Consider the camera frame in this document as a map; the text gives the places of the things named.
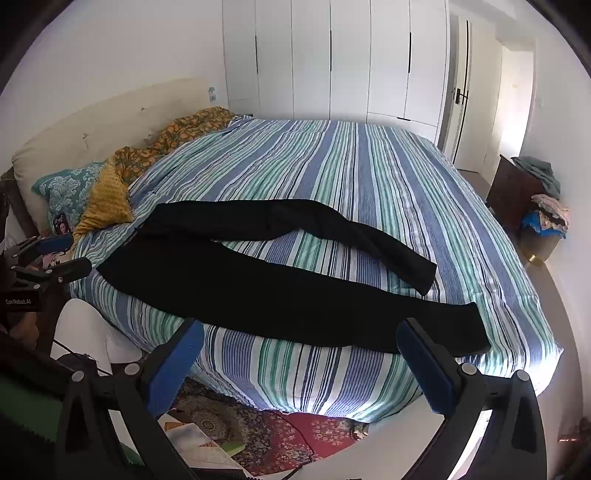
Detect black pants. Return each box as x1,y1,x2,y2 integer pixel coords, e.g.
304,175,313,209
97,199,491,357

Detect green paper on floor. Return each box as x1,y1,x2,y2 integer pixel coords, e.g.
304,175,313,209
109,410,250,477

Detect white wardrobe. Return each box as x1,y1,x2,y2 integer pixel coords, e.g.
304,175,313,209
222,0,450,142

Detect green sleeved left forearm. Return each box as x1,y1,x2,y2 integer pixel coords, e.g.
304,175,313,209
0,331,66,480

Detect cream padded headboard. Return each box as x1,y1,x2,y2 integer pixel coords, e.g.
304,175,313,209
9,78,211,237

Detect pile of clothes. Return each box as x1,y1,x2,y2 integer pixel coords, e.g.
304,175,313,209
512,156,570,239

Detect orange floral green blanket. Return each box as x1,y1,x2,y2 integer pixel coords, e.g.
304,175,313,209
108,106,235,186

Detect dark wooden cabinet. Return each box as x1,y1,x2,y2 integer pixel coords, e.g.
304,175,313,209
486,156,545,233

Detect teal floral pillow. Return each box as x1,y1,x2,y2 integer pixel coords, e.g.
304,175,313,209
31,162,105,230

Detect black cable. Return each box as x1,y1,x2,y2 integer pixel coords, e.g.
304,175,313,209
50,339,115,377

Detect mustard yellow knit cushion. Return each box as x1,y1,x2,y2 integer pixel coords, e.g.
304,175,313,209
74,160,133,238

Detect red patterned rug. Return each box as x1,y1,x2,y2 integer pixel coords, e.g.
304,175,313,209
169,378,369,476

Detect white trouser leg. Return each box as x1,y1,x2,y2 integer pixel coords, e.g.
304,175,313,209
50,298,143,373

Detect white door with handle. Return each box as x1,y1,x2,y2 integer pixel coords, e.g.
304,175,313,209
442,14,502,173

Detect person left hand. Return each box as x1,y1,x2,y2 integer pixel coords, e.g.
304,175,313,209
9,312,39,350

